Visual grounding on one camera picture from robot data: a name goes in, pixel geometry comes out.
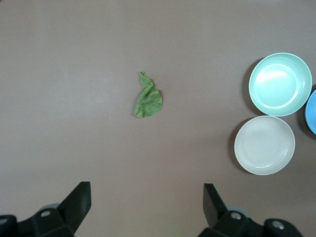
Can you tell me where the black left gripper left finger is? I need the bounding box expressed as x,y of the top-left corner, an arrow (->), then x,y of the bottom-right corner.
17,182 -> 91,237

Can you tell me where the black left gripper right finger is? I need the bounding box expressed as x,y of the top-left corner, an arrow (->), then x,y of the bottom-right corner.
203,183 -> 266,237

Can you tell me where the green lettuce leaf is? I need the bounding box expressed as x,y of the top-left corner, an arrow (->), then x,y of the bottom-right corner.
134,71 -> 164,119

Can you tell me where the beige plate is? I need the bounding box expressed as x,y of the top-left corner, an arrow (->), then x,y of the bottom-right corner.
234,115 -> 296,176

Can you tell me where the blue plate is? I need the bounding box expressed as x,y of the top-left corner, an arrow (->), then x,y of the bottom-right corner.
304,89 -> 316,136

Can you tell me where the mint green plate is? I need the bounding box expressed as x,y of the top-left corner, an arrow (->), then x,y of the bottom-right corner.
248,52 -> 313,117

